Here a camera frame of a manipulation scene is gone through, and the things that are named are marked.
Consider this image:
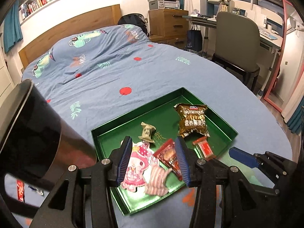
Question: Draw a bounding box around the olive green candy wrapper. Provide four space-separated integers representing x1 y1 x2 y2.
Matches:
139 122 156 143

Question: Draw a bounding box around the dark shopping bag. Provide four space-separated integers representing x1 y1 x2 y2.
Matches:
186 24 203 52

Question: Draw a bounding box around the blue patterned bed duvet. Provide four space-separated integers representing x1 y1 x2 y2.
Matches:
4 24 293 228

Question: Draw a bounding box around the wooden drawer cabinet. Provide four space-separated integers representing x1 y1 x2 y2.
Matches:
148 9 189 49

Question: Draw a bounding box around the white desk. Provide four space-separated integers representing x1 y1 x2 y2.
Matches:
183 12 283 99

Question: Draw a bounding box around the pink striped candy wrapper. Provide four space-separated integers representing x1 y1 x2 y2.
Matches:
144 165 172 197

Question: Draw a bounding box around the teal curtain left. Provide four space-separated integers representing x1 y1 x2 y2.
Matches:
3 0 23 54

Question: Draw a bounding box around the grey office chair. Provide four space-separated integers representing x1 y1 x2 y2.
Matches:
212 12 260 91

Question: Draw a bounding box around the black backpack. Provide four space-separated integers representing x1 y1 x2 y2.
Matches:
117 13 149 36

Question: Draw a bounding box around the white printer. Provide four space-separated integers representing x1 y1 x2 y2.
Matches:
147 0 180 10

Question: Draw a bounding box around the small red orange sachet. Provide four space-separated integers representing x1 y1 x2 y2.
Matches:
192 136 215 160

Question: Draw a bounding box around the blue white snack packet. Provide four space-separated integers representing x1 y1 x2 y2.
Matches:
28 185 44 196

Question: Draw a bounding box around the red white spicy snack packet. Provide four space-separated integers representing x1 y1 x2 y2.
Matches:
17 180 24 203

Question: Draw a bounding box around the green metal tray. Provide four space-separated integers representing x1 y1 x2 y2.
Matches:
91 88 238 216

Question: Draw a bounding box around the brown nutritious snack packet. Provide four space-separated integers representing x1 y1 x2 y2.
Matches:
174 104 209 138

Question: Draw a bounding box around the wooden headboard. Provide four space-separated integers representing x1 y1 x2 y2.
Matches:
19 4 122 68

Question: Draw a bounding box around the white wardrobe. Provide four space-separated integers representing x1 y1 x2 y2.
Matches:
0 32 15 105

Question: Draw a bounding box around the pink cartoon character snack pack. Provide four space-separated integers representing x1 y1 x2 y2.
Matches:
121 141 159 192

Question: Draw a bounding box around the pink framed mirror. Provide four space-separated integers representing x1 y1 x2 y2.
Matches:
263 0 294 113

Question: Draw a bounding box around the red brown snack packet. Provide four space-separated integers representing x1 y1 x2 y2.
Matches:
154 139 182 181

